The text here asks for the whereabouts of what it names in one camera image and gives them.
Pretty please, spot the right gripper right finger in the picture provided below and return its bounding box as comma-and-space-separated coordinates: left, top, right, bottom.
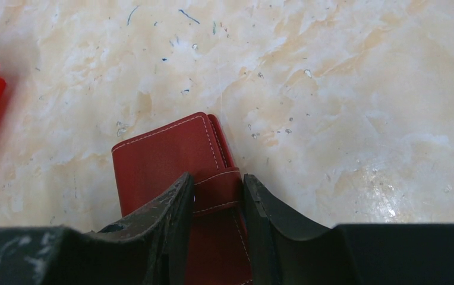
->
243, 174, 353, 284

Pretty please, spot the red leather card holder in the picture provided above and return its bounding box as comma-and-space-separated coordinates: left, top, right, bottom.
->
112, 112, 253, 284

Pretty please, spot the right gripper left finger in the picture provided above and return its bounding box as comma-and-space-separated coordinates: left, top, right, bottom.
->
88, 173, 194, 284

